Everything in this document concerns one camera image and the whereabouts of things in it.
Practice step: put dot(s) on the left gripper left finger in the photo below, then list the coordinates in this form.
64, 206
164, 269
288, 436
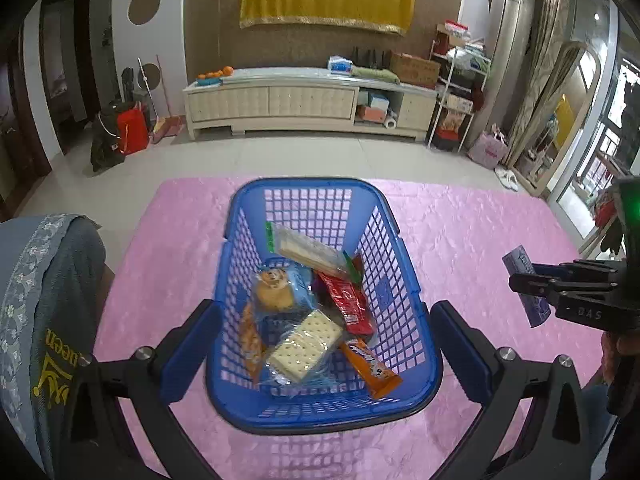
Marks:
182, 351

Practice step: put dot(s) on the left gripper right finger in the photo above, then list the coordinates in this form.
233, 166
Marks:
469, 353

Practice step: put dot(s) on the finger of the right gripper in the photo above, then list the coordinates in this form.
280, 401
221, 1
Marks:
562, 271
537, 286

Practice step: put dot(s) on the purple gum pack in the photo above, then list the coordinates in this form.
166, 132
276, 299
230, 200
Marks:
521, 271

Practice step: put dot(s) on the orange chips packet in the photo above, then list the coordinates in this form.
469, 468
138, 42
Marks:
379, 379

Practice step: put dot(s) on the clear cracker pack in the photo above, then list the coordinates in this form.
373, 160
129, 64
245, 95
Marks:
303, 352

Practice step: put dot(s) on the blue cartoon cake bag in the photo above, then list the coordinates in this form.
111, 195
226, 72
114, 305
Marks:
283, 290

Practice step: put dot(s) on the red snack packet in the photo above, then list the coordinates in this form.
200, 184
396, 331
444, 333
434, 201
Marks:
348, 299

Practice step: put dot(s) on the green edged cracker pack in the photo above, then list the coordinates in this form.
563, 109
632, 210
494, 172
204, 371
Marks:
306, 251

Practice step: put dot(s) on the white slippers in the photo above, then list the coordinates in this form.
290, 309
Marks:
507, 179

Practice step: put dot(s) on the pink quilted table cover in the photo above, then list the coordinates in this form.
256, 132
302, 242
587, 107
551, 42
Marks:
456, 239

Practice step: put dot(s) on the pink tote bag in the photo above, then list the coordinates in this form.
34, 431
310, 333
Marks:
489, 148

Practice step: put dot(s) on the arched floor mirror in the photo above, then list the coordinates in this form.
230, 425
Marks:
557, 117

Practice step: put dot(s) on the black bag on floor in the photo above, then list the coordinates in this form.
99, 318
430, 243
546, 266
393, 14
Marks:
105, 151

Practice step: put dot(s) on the white metal shelf rack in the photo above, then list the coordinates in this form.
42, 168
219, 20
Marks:
463, 70

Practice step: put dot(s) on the red shopping bag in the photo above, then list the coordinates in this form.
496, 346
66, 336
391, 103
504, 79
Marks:
134, 136

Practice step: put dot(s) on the cardboard box on cabinet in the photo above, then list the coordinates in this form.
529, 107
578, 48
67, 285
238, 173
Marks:
413, 70

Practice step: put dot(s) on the green folded cloth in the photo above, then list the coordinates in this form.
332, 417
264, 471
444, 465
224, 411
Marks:
376, 74

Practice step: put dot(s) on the cream tv cabinet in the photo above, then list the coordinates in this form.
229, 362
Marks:
308, 99

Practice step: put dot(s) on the standing air conditioner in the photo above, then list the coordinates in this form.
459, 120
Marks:
510, 24

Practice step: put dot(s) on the oranges on blue plate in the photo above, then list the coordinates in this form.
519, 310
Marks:
206, 79

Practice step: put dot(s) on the blue tissue box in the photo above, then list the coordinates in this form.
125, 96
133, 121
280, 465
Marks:
339, 65

